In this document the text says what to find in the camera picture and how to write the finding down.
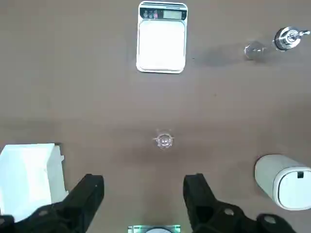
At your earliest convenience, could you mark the white lidded mini trash can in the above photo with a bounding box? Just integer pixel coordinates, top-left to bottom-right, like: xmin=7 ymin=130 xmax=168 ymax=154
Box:
xmin=254 ymin=154 xmax=311 ymax=211

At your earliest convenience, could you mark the clear bottle with silver pump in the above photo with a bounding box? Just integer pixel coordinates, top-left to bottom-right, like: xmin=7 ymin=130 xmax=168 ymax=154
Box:
xmin=243 ymin=24 xmax=311 ymax=62

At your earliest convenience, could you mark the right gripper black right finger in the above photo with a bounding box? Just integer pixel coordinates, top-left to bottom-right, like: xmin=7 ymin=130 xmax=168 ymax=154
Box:
xmin=183 ymin=172 xmax=296 ymax=233

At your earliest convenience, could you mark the clear glass measuring cup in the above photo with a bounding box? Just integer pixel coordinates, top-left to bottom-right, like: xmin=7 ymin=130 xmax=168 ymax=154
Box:
xmin=153 ymin=130 xmax=176 ymax=150

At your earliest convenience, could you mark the white plastic storage bin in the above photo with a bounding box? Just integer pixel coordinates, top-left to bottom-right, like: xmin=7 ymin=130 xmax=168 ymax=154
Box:
xmin=0 ymin=142 xmax=69 ymax=223

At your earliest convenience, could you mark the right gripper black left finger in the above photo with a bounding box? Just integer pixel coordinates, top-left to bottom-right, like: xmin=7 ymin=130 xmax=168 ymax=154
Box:
xmin=0 ymin=173 xmax=105 ymax=233

